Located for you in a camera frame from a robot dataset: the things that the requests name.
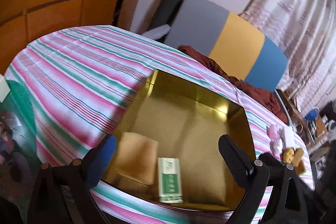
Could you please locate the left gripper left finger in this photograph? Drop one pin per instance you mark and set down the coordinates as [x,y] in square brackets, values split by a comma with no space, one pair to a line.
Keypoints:
[90,169]

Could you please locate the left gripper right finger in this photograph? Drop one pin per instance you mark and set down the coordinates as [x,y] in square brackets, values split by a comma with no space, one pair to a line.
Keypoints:
[249,174]

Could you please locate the grey yellow blue chair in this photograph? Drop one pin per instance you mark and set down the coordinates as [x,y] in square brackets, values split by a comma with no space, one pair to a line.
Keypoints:
[239,48]

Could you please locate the black rolled mat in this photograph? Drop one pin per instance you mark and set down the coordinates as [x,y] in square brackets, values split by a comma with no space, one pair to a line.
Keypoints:
[165,13]

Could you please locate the blue cup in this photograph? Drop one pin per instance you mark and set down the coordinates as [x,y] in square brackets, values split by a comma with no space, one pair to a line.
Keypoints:
[313,114]

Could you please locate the patterned beige curtain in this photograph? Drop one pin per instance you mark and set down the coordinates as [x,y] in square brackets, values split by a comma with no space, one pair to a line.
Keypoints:
[305,31]

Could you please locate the wooden side desk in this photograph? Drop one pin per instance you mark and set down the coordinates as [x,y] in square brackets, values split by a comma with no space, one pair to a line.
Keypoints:
[295,118]

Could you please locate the striped pink green tablecloth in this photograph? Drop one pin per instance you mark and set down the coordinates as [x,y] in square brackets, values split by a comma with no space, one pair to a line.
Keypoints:
[82,80]

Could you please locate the yellow sponge block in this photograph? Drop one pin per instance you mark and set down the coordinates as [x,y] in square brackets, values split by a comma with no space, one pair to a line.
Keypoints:
[136,157]

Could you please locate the yellow sponge piece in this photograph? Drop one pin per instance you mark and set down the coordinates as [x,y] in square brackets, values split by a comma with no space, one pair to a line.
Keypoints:
[288,155]

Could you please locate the green white small carton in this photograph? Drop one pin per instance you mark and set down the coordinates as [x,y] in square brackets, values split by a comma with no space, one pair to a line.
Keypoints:
[169,180]

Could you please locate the gold metal tin box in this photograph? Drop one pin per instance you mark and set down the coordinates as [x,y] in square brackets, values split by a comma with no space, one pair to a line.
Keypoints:
[187,121]

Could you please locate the dark red cloth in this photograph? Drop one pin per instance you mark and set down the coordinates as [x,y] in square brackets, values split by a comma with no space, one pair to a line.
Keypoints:
[262,96]

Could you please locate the brown yellow sponge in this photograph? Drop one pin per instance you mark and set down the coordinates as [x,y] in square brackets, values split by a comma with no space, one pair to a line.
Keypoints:
[298,163]

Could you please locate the white cube box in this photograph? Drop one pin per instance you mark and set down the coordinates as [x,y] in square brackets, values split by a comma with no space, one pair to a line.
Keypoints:
[4,88]

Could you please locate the white foam block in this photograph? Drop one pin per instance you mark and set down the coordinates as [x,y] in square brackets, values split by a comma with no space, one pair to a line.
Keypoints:
[287,136]

